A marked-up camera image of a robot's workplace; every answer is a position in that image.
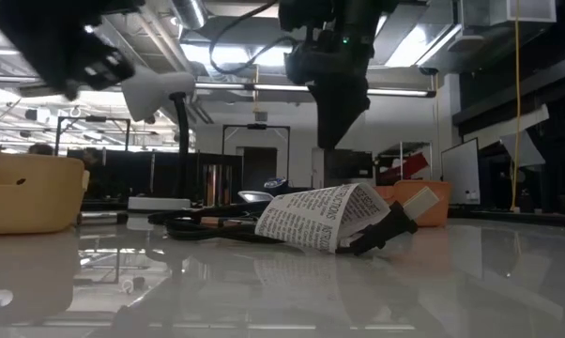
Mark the dark monitor screen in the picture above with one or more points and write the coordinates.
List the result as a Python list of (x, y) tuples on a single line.
[(353, 164)]

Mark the red slanted board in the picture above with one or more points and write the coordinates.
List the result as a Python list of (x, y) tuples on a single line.
[(409, 166)]

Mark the person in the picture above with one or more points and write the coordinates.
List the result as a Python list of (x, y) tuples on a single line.
[(41, 149)]

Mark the white desk lamp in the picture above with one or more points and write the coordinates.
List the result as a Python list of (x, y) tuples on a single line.
[(151, 91)]

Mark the long ceiling light tube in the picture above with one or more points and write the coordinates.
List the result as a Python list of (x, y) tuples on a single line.
[(395, 92)]

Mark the black partition wall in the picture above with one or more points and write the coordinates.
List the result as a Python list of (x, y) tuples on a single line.
[(137, 173)]

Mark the yellow plastic bin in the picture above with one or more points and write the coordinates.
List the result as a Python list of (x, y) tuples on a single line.
[(29, 197)]

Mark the black table frame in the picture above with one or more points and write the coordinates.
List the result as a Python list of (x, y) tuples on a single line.
[(522, 217)]

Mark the white board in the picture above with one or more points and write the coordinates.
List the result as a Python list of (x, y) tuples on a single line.
[(461, 171)]

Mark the silver ceiling duct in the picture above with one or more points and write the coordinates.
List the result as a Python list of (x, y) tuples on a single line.
[(188, 11)]

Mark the silver black battery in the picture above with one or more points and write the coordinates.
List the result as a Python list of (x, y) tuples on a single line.
[(102, 218)]

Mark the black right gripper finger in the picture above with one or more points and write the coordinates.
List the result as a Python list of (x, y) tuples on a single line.
[(336, 112)]

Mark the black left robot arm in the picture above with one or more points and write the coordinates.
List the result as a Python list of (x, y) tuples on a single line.
[(15, 23)]

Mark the printed white instruction tag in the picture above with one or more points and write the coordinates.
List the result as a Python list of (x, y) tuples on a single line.
[(310, 216)]

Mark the white hanging sheet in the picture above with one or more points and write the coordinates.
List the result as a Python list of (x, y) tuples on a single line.
[(526, 152)]

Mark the copper black battery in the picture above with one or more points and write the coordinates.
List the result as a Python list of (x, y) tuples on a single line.
[(219, 221)]

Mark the orange plastic bin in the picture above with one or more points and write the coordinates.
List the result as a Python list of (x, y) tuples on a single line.
[(432, 206)]

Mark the tall black frame stand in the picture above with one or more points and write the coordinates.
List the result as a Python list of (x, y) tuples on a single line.
[(256, 126)]

